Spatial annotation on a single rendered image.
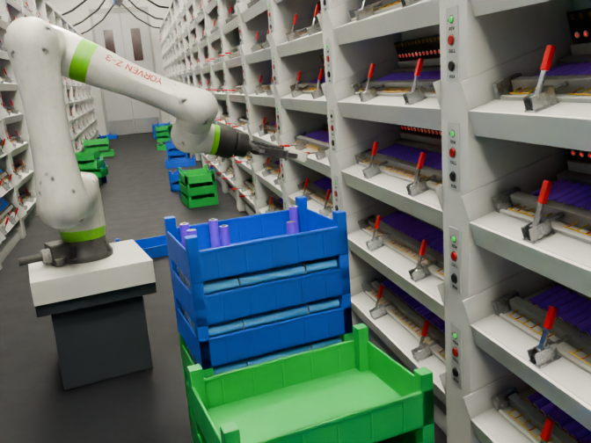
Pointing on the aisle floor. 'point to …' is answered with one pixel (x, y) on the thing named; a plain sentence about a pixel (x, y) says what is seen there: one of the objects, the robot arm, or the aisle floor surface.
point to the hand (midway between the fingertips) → (295, 155)
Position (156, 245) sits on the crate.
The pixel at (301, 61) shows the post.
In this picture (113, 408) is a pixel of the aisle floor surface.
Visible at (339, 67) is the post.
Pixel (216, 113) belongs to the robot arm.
